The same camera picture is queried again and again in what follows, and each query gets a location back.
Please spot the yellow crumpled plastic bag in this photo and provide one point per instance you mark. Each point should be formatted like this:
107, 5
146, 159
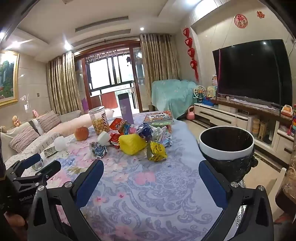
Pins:
133, 143

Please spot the colourful picture book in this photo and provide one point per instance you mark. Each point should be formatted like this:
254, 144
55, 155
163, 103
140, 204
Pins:
158, 116

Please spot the white chair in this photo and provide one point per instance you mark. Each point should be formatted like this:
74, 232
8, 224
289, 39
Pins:
277, 187

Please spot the crumpled white paper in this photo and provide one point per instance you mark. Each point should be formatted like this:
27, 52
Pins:
163, 136

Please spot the pink kettlebell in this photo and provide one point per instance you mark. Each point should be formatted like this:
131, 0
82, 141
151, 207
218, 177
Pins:
190, 113

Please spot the pink plush toy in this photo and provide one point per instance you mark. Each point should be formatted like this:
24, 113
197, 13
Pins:
35, 113

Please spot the teal dust cover cloth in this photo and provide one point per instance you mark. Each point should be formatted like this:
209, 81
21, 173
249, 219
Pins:
171, 95

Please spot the wooden framed balcony door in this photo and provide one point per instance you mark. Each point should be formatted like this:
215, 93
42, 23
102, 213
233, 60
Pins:
111, 71

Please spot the purple tumbler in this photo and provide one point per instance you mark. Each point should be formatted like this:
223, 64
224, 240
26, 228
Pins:
126, 109

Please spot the white cup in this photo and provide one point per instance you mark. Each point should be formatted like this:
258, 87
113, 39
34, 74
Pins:
104, 138

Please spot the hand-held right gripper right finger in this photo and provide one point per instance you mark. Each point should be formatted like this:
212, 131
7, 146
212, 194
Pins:
211, 185

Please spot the orange-red apple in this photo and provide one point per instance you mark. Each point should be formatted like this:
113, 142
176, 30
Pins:
81, 133

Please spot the beige patterned curtain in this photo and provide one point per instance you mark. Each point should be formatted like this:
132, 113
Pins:
159, 58
61, 85

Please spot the red hanging knot decoration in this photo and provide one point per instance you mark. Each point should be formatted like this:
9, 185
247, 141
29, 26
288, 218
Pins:
190, 51

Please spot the white tissue wad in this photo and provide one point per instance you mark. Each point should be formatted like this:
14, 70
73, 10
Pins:
60, 143

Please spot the person's left hand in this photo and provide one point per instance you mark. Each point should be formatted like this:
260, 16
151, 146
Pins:
13, 220

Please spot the small printed box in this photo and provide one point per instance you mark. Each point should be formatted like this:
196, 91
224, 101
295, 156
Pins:
49, 152

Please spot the round red wall sticker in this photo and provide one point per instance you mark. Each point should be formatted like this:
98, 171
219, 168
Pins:
240, 20

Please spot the stacked yellow containers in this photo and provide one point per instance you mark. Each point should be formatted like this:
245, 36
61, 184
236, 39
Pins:
255, 127

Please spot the wooden lattice box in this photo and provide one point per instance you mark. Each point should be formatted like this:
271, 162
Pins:
263, 131

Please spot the white waste bin black liner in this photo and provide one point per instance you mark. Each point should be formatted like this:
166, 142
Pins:
225, 150

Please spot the crumpled blue white wrapper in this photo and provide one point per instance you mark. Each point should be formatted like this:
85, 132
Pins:
99, 148

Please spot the clear jar of snack balls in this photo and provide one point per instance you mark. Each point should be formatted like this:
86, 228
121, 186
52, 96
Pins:
100, 121

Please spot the blue toy blocks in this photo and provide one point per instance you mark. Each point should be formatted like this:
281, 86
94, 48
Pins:
207, 102

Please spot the gold framed landscape painting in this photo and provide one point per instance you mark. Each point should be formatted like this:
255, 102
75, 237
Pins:
8, 77

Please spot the pink toy set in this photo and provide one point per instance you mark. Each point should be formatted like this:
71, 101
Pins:
214, 80

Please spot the silver glitter mat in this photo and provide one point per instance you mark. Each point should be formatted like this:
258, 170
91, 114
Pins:
240, 183

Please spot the black flat television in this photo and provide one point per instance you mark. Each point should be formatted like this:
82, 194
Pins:
252, 71

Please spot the toy ferris wheel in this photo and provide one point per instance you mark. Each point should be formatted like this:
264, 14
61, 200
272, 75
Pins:
198, 92

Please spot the brown plush toy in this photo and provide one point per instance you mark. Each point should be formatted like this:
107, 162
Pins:
15, 120

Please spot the floral tablecloth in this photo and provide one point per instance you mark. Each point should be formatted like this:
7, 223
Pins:
138, 185

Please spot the orange snack packet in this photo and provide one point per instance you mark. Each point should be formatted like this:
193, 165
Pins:
115, 125

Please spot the small red wall sticker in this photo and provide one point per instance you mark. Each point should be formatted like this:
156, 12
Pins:
260, 14

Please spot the clear glass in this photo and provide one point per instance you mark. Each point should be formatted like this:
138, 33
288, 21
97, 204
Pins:
37, 165

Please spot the crumpled dark blue wrapper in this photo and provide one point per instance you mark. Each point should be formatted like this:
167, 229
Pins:
144, 131

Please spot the yellow printed wrapper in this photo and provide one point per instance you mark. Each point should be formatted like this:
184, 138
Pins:
157, 151

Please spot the white television cabinet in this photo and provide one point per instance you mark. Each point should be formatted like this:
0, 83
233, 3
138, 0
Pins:
231, 115

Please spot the toy cash register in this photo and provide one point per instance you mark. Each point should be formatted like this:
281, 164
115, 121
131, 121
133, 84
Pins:
286, 110

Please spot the red snack packet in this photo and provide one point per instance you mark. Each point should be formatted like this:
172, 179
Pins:
115, 140

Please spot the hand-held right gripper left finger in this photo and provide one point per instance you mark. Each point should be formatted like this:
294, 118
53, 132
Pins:
91, 183

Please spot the pastel toy house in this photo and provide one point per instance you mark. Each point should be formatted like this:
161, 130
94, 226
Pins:
211, 91

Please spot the pink striped pillow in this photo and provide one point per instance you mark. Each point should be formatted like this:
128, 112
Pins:
47, 120
24, 141

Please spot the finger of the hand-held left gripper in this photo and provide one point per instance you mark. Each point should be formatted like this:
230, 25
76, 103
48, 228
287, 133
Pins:
49, 168
29, 162

